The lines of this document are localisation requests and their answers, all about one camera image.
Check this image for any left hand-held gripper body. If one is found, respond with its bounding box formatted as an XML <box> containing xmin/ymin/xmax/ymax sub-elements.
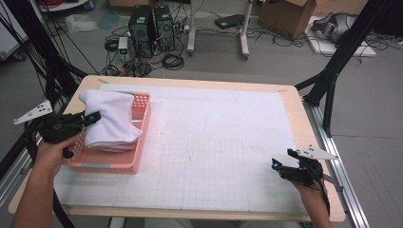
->
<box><xmin>12</xmin><ymin>99</ymin><xmax>86</xmax><ymax>144</ymax></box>

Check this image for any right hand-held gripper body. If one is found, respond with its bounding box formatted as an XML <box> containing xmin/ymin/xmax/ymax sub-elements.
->
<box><xmin>279</xmin><ymin>143</ymin><xmax>339</xmax><ymax>187</ymax></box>

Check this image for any lilac printed cloth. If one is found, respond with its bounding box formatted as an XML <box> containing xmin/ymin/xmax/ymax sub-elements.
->
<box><xmin>78</xmin><ymin>88</ymin><xmax>144</xmax><ymax>153</ymax></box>

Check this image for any pink plastic basket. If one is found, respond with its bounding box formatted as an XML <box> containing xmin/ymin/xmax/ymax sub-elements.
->
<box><xmin>61</xmin><ymin>91</ymin><xmax>152</xmax><ymax>175</ymax></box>

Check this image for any person's right hand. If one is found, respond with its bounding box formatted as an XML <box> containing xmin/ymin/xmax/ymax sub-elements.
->
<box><xmin>290</xmin><ymin>180</ymin><xmax>328</xmax><ymax>207</ymax></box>

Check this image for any person's left hand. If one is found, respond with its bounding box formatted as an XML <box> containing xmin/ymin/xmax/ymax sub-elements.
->
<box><xmin>32</xmin><ymin>132</ymin><xmax>83</xmax><ymax>179</ymax></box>

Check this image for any white grid mat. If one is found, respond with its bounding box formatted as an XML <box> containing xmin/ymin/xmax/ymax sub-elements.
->
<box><xmin>51</xmin><ymin>83</ymin><xmax>313</xmax><ymax>215</ymax></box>

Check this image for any small white power box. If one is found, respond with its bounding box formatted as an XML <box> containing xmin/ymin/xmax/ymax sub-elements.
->
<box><xmin>117</xmin><ymin>36</ymin><xmax>129</xmax><ymax>62</ymax></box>

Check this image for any clear plastic bag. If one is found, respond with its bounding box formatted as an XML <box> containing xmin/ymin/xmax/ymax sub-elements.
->
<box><xmin>65</xmin><ymin>12</ymin><xmax>99</xmax><ymax>34</ymax></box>

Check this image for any teal sheet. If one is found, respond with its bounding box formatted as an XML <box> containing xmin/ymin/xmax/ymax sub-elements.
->
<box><xmin>96</xmin><ymin>9</ymin><xmax>122</xmax><ymax>31</ymax></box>

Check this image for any black computer tower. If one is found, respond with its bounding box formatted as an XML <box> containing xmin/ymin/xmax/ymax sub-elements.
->
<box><xmin>153</xmin><ymin>5</ymin><xmax>176</xmax><ymax>52</ymax></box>
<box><xmin>127</xmin><ymin>4</ymin><xmax>157</xmax><ymax>59</ymax></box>

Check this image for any white cabinet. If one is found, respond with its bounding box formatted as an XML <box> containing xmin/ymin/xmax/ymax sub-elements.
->
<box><xmin>0</xmin><ymin>6</ymin><xmax>30</xmax><ymax>61</ymax></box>

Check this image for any white foam board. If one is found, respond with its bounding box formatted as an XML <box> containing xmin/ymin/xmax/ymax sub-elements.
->
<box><xmin>304</xmin><ymin>15</ymin><xmax>378</xmax><ymax>59</ymax></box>

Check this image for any white round table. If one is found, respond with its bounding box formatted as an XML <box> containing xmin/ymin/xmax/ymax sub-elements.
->
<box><xmin>37</xmin><ymin>0</ymin><xmax>90</xmax><ymax>13</ymax></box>

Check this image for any white metal stand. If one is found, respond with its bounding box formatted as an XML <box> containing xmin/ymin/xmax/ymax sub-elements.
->
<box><xmin>185</xmin><ymin>0</ymin><xmax>255</xmax><ymax>61</ymax></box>

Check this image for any grey rounded device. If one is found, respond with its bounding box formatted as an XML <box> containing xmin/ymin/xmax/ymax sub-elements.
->
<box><xmin>312</xmin><ymin>11</ymin><xmax>358</xmax><ymax>44</ymax></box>

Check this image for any open cardboard box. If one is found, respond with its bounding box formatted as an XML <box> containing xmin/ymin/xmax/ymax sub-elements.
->
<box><xmin>257</xmin><ymin>0</ymin><xmax>317</xmax><ymax>40</ymax></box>

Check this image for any black flat device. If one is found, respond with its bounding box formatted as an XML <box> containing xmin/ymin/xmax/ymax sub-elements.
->
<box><xmin>214</xmin><ymin>13</ymin><xmax>246</xmax><ymax>30</ymax></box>

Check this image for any grey rail bracket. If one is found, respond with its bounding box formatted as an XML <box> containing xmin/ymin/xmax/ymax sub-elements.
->
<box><xmin>322</xmin><ymin>174</ymin><xmax>344</xmax><ymax>193</ymax></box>

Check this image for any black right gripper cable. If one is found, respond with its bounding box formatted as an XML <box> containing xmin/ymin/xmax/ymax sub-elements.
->
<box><xmin>312</xmin><ymin>166</ymin><xmax>332</xmax><ymax>217</ymax></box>

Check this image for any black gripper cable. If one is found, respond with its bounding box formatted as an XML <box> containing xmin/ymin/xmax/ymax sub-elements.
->
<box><xmin>312</xmin><ymin>166</ymin><xmax>332</xmax><ymax>217</ymax></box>
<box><xmin>23</xmin><ymin>122</ymin><xmax>76</xmax><ymax>228</ymax></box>

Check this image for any coiled black cable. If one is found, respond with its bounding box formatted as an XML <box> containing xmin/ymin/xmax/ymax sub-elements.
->
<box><xmin>104</xmin><ymin>38</ymin><xmax>120</xmax><ymax>53</ymax></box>
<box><xmin>102</xmin><ymin>64</ymin><xmax>122</xmax><ymax>77</ymax></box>
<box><xmin>162</xmin><ymin>53</ymin><xmax>185</xmax><ymax>71</ymax></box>

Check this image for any black frame stand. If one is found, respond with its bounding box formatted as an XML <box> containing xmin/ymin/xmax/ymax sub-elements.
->
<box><xmin>0</xmin><ymin>0</ymin><xmax>89</xmax><ymax>127</ymax></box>
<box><xmin>294</xmin><ymin>0</ymin><xmax>403</xmax><ymax>139</ymax></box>

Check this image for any aluminium rail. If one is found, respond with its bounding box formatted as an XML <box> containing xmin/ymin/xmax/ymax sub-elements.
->
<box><xmin>0</xmin><ymin>104</ymin><xmax>66</xmax><ymax>208</ymax></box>
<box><xmin>302</xmin><ymin>100</ymin><xmax>371</xmax><ymax>228</ymax></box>

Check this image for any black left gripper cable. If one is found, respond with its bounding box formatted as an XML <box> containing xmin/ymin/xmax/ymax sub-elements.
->
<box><xmin>23</xmin><ymin>122</ymin><xmax>76</xmax><ymax>228</ymax></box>

